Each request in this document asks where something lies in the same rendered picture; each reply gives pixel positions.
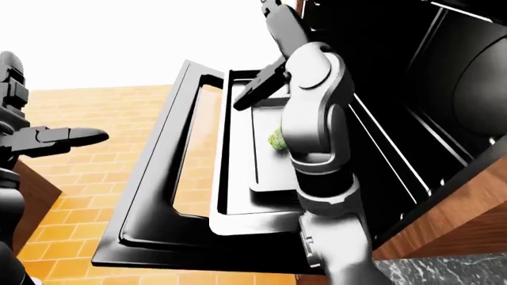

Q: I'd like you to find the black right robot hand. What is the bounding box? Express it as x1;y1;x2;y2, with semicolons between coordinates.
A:
232;0;312;112

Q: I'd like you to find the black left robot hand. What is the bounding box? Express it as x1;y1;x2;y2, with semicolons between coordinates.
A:
0;51;110;163

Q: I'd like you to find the green broccoli floret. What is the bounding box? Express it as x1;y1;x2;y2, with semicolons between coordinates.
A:
268;125;289;153

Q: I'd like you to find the black oven door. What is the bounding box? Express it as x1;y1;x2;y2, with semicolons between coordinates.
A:
91;59;332;276

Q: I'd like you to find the black oven body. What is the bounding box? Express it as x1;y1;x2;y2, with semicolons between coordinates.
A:
299;0;507;249

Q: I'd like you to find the wooden cabinet around oven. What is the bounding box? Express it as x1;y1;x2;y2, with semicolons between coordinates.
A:
372;154;507;261

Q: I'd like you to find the dark marble counter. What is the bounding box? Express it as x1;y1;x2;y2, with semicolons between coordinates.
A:
372;252;507;285

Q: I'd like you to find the brown wooden cabinet corner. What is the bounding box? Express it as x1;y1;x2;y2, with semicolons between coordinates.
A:
10;156;63;257

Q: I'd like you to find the silver baking tray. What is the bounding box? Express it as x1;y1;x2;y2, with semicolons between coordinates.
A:
248;96;304;207

